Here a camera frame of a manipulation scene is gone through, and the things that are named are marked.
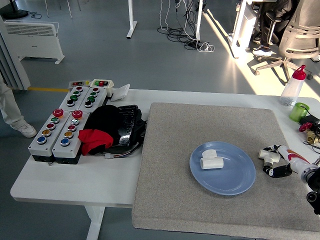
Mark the black power adapter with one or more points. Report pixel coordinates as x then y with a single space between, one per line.
311 119

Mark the grey-brown mat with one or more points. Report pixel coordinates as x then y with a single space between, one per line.
175 150

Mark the blue plate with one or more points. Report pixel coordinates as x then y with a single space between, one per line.
225 183

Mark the black cloth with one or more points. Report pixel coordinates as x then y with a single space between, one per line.
105 120

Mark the clear squeeze bottle red cap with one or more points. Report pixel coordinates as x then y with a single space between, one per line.
291 92

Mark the white desk leg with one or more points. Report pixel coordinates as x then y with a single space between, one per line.
131 25
198 25

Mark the small grey rocker switch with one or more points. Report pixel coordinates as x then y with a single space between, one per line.
76 83

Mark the white tee fitting metal thread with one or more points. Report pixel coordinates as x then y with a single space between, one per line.
272 158

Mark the glossy black pedal device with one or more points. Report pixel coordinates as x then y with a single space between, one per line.
127 125

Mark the plain white tee pipe fitting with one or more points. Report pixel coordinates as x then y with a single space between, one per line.
212 164

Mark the grey office chair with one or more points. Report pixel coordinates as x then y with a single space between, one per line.
300 37

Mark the red cloth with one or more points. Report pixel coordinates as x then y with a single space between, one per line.
92 139

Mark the green plastic cup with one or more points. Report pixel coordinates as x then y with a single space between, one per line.
296 113

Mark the standing person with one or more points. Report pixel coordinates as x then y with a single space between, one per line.
11 112

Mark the small metal screw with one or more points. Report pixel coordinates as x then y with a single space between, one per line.
50 164

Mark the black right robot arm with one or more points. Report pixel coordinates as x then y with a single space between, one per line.
315 180

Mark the white plastic cover piece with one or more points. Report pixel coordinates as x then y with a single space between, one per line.
120 93

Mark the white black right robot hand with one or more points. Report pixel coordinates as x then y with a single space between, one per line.
291 156

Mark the white switch box red green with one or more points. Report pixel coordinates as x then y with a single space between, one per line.
110 86

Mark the white table leg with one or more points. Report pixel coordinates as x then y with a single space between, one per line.
93 222

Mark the black fan base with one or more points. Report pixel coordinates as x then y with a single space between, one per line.
13 13

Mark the grey four-button control box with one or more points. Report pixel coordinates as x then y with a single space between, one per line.
100 96

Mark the white panel heater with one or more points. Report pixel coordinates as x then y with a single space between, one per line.
35 42

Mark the seated person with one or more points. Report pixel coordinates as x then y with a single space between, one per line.
267 32

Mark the white desk frame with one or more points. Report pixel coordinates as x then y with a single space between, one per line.
240 30

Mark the grey emergency-stop button box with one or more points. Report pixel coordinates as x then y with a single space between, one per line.
35 148
58 150

